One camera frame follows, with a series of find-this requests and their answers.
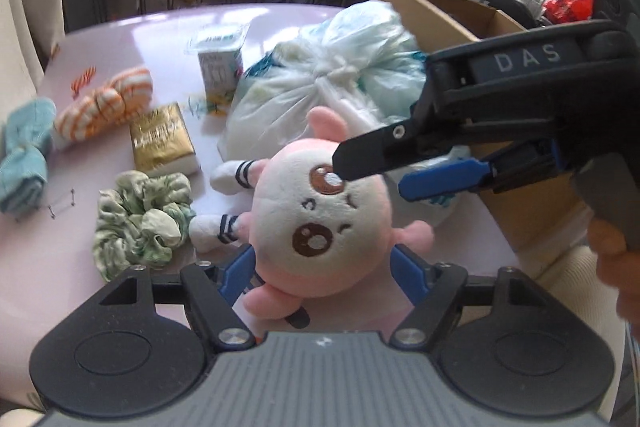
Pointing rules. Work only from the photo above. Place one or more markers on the orange striped cloth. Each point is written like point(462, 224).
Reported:
point(100, 104)

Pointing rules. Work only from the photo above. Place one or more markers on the teal towel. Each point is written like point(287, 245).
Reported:
point(25, 142)

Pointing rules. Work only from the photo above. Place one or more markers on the orange striped small wrapper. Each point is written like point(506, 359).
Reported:
point(82, 79)

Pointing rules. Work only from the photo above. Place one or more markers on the green scrunchie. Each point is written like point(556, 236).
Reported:
point(140, 217)

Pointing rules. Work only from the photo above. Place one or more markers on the clear plastic yogurt cup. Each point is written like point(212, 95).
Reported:
point(220, 69)

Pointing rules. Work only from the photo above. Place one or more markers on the red plastic bag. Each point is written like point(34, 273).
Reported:
point(570, 2)

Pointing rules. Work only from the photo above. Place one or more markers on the gold tissue pack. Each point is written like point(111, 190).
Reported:
point(160, 134)

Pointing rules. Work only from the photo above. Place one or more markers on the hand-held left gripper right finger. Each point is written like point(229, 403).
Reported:
point(407, 274)

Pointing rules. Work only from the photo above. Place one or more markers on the person's right hand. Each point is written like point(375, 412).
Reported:
point(612, 264)

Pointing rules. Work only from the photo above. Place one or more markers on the white plastic bag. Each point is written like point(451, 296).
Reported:
point(300, 82)

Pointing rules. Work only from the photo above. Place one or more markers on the pink plush toy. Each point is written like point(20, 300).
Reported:
point(310, 217)

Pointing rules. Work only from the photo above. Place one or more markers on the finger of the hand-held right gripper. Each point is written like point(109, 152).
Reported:
point(380, 149)
point(440, 179)

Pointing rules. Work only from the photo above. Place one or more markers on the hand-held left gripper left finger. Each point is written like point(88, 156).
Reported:
point(237, 269)

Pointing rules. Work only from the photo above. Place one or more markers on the black cloth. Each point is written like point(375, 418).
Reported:
point(510, 7)

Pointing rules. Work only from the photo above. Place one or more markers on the brown cardboard box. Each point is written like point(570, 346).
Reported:
point(450, 14)

